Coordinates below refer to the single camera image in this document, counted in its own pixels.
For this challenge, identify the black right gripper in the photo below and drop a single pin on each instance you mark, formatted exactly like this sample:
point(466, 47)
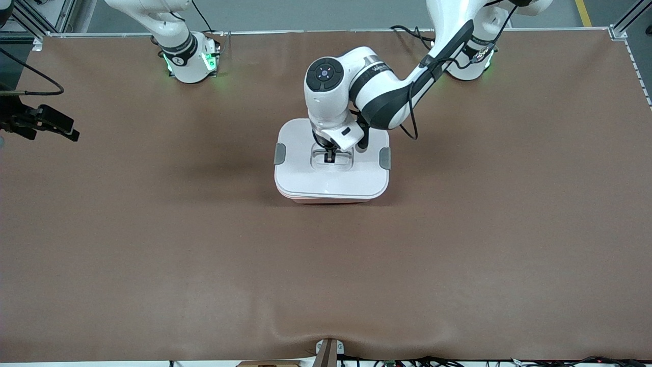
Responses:
point(14, 119)

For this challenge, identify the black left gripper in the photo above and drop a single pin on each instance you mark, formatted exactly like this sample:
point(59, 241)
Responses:
point(329, 152)

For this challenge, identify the white lid with grey latches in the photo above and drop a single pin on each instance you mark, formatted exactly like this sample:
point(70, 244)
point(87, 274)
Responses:
point(305, 178)

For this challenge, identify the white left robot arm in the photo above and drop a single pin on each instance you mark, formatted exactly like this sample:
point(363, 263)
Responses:
point(377, 86)

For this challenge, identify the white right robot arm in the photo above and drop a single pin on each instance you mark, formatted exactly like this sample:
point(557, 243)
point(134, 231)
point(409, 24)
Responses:
point(186, 63)

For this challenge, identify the pale pink plastic box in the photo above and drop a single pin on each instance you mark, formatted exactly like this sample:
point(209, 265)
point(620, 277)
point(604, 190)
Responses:
point(331, 201)

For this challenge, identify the brown table mat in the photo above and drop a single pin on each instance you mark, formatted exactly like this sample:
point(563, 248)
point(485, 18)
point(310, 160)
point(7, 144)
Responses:
point(153, 265)

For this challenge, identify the aluminium frame with diagonal struts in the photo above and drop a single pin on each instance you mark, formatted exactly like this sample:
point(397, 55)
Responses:
point(35, 18)

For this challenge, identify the aluminium corner frame post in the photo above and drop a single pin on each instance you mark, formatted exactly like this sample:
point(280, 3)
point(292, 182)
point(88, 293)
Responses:
point(629, 18)

